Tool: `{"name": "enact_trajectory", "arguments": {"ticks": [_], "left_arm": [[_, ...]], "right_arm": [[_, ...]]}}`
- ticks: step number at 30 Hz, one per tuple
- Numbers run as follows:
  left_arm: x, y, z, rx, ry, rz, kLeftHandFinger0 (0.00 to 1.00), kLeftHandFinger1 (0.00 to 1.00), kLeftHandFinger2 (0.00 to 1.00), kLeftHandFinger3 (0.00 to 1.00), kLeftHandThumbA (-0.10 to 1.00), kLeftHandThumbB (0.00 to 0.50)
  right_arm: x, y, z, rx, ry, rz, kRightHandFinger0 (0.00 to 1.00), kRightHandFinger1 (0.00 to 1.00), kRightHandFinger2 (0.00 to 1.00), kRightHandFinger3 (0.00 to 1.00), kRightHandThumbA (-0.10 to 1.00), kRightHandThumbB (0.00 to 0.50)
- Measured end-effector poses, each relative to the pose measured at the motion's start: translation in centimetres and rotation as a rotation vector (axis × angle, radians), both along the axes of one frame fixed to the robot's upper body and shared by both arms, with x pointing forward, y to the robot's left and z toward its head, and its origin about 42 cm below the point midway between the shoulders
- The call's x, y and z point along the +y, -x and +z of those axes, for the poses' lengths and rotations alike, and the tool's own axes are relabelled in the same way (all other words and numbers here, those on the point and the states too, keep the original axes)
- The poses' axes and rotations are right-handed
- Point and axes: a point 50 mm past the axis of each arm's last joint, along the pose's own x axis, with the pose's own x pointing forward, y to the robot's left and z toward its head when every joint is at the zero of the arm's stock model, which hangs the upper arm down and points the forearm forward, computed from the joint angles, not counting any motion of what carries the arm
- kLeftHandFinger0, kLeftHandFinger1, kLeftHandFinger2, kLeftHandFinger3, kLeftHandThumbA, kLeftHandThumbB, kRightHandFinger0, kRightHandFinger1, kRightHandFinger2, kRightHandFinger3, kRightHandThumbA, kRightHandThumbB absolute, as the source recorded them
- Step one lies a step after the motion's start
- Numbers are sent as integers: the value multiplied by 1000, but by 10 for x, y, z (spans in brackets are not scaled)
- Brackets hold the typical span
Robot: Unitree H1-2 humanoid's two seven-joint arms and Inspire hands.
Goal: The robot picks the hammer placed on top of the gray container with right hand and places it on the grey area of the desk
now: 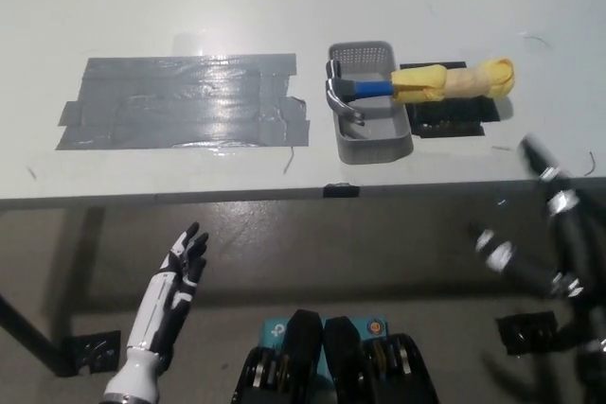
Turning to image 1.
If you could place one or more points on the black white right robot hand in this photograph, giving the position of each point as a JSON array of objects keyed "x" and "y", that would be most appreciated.
[{"x": 563, "y": 229}]

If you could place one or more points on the black tape patch on desk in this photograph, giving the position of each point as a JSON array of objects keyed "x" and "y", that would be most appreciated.
[{"x": 445, "y": 122}]

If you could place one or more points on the blue hammer with yellow wrap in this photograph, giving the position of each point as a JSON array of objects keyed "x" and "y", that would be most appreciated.
[{"x": 421, "y": 84}]

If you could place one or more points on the gray perforated plastic container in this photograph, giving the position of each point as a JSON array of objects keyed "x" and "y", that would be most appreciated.
[{"x": 379, "y": 145}]

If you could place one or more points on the gray duct tape patch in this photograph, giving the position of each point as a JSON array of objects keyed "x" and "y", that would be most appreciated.
[{"x": 165, "y": 106}]

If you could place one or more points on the black tape on desk edge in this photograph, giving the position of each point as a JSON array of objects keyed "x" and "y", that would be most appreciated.
[{"x": 341, "y": 190}]

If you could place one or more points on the teal robot body panel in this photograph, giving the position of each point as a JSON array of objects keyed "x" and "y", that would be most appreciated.
[{"x": 274, "y": 328}]

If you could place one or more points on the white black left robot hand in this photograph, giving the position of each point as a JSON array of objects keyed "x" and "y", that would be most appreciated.
[{"x": 165, "y": 295}]

